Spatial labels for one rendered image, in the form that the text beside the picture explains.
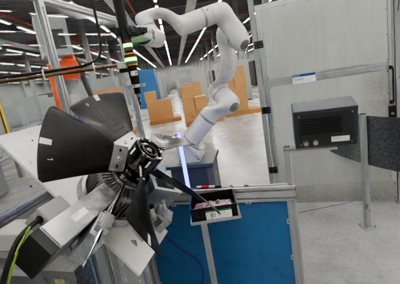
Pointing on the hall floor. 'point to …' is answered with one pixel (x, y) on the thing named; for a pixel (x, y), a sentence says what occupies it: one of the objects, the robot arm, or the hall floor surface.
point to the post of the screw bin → (209, 253)
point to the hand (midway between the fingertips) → (124, 31)
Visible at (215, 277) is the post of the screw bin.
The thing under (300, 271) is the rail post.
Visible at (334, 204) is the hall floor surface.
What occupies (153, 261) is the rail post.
